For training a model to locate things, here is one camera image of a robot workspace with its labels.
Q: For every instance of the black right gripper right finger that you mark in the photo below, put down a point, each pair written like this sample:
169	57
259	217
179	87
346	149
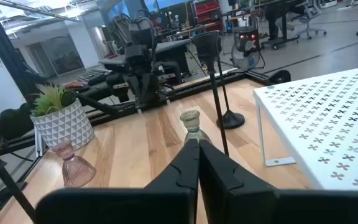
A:
228	202

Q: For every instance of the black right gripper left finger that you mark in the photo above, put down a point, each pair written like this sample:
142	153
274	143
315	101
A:
172	205

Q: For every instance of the pink ribbed glass candle holder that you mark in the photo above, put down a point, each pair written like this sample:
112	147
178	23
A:
75	171

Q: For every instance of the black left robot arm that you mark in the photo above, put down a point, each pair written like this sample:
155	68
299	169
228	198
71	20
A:
140	56

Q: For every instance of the white table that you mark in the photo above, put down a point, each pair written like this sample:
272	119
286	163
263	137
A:
322	124

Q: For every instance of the white geometric pot with plant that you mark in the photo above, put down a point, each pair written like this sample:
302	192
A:
64	124

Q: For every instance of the round floor fan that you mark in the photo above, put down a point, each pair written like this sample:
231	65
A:
244	57

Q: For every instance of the black computer keyboard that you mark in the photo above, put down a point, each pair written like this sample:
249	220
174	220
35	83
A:
93	76

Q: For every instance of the grey topped workbench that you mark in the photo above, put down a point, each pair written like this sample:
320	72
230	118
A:
172	46

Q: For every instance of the black box with red lights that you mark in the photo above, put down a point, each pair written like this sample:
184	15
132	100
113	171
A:
247	36

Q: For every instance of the black desk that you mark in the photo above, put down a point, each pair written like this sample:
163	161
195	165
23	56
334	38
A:
284	21

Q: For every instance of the red storage bin rack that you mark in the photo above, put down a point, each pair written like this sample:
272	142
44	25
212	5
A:
208	12

